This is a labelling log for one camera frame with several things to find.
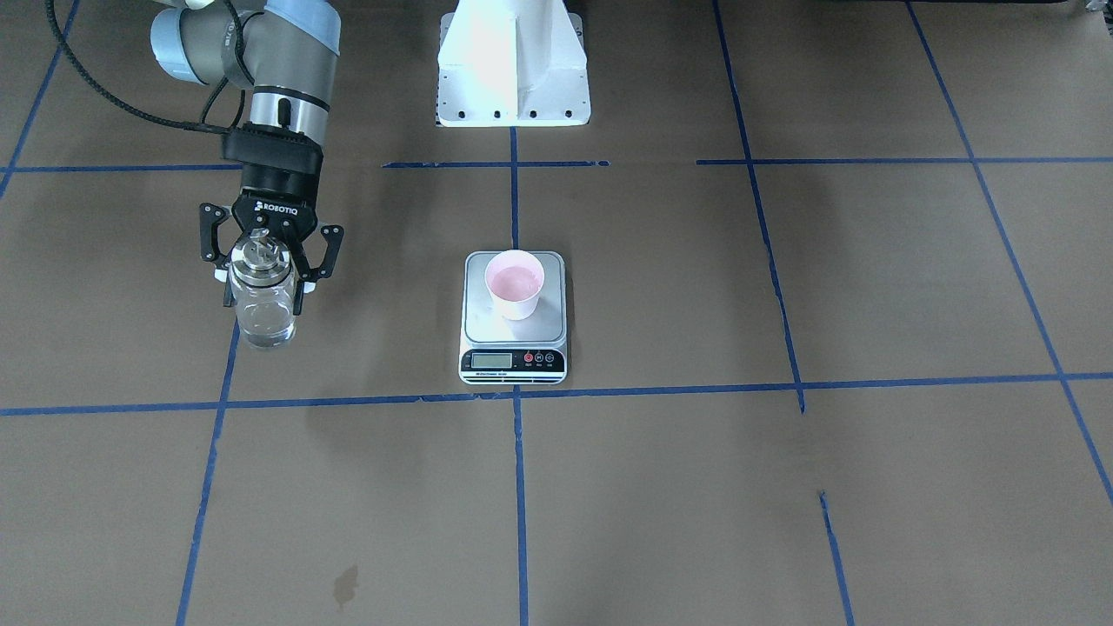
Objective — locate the digital kitchen scale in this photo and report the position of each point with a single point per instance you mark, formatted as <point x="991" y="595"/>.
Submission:
<point x="495" y="349"/>

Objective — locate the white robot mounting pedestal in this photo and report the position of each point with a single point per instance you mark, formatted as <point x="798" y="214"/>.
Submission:
<point x="512" y="64"/>

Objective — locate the pink paper cup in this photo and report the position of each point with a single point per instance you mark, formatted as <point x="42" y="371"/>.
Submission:
<point x="514" y="280"/>

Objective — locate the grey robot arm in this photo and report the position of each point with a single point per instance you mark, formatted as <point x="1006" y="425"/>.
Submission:
<point x="285" y="54"/>

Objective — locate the glass sauce bottle metal spout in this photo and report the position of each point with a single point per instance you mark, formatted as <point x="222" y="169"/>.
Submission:
<point x="262" y="281"/>

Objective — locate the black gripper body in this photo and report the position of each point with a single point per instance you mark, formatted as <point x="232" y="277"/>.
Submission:
<point x="280" y="206"/>

